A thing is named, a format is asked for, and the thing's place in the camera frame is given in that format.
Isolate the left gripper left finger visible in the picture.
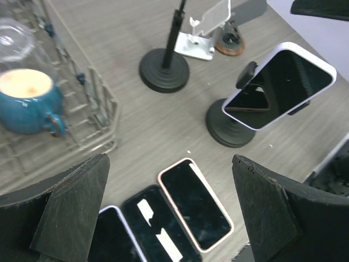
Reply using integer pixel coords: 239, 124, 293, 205
1, 154, 110, 261

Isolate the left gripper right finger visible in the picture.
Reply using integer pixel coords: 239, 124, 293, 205
232, 154, 348, 261

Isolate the lavender case phone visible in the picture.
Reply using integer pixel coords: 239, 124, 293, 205
88, 205, 147, 262

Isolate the pink phone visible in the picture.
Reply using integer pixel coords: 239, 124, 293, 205
158, 158, 234, 253

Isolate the black phone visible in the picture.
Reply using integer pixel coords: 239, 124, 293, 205
122, 184, 202, 261

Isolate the black round-base phone stand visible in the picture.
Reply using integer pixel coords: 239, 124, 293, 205
206, 60, 313, 148

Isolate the black gooseneck phone stand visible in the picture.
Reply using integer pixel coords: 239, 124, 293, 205
139, 0, 190, 93

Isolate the wooden base phone stand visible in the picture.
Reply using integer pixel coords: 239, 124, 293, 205
214, 0, 268, 57

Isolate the white folding phone stand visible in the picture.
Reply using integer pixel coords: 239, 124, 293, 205
174, 0, 231, 61

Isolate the blue ceramic mug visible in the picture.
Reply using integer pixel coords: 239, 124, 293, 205
1, 68, 66, 137

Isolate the clear glass cup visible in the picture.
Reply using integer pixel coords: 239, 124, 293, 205
0, 17, 55, 80

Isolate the grey wire dish rack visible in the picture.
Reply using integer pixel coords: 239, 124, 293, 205
1, 1, 120, 192

